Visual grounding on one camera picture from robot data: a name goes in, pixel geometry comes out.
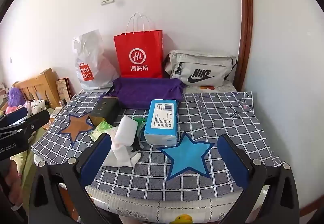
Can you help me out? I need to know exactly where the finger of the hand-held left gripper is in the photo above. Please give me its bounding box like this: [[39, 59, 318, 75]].
[[0, 110, 51, 140], [0, 107, 29, 126]]

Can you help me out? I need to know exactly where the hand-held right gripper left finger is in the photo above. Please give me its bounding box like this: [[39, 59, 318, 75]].
[[28, 132, 113, 224]]

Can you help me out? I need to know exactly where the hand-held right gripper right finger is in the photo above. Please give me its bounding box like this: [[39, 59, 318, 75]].
[[216, 134, 300, 224]]

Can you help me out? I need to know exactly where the pale green sponge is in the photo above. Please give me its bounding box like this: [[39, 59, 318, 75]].
[[89, 121, 113, 142]]

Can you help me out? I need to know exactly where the white sponge block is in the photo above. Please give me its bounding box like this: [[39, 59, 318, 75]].
[[114, 116, 138, 147]]

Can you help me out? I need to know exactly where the green snack packet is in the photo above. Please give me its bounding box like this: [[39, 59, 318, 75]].
[[133, 116, 148, 138]]

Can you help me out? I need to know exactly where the purple towel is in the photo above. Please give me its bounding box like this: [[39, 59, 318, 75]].
[[108, 77, 184, 110]]

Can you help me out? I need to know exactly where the person's left hand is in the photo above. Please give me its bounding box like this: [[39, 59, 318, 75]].
[[5, 162, 24, 208]]

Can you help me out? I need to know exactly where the black spotted white cloth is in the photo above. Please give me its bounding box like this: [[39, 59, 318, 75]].
[[24, 100, 50, 116]]

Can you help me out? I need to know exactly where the purple plush toy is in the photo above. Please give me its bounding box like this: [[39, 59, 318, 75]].
[[7, 87, 24, 107]]

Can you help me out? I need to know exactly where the pale green bedsheet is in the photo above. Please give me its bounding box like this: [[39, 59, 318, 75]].
[[15, 108, 62, 189]]

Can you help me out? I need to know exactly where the wooden headboard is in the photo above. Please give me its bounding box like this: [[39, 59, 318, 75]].
[[13, 68, 61, 109]]

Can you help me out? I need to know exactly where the grey checkered star blanket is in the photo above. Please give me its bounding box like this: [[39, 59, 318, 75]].
[[31, 89, 285, 200]]

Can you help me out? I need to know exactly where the dark green gold tea box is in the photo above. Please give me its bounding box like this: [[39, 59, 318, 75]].
[[88, 96, 120, 127]]

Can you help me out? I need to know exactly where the blue tissue pack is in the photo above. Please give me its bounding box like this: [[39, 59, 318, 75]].
[[144, 99, 178, 145]]

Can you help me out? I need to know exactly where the white plastic shopping bag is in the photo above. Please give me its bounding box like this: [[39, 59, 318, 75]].
[[73, 29, 119, 90]]

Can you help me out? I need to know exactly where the red paper bag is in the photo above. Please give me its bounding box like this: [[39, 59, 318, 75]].
[[113, 12, 164, 79]]

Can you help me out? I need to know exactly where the brown wooden door frame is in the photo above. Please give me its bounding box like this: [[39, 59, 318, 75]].
[[237, 0, 254, 90]]

